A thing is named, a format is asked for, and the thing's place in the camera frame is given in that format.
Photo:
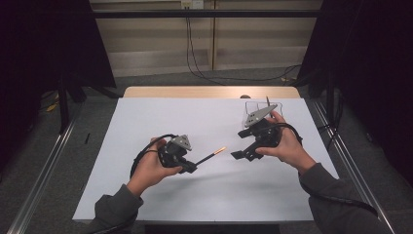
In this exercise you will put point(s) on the white table sheet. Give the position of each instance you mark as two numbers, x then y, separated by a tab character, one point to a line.
211	195

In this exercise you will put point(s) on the clear acrylic pen holder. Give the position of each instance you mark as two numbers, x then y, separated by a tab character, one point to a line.
251	109

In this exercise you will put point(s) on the black metal stand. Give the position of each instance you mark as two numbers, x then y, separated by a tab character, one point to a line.
330	97
64	110

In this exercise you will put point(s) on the person's right hand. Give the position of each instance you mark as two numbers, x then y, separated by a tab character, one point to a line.
290	149

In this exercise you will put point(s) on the white wall outlet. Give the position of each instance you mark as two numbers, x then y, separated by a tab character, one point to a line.
192	4

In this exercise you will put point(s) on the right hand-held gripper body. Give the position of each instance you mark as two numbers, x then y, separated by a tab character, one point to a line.
264	133

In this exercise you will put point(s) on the black curtain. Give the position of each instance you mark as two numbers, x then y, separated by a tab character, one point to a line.
373	48
39	48

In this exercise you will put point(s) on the aluminium floor rail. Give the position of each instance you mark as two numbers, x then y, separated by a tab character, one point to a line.
42	182
344	156

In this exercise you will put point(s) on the black horizontal frame bar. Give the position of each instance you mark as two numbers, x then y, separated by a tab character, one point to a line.
227	13

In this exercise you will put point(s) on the vertical wall trim strip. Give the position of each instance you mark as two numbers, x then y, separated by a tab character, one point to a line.
214	39

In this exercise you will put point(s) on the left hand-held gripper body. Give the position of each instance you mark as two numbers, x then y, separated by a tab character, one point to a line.
175	152

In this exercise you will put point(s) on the person's left hand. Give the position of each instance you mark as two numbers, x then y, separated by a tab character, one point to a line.
146	172

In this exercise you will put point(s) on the wooden table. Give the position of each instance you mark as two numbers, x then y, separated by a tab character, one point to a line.
195	92

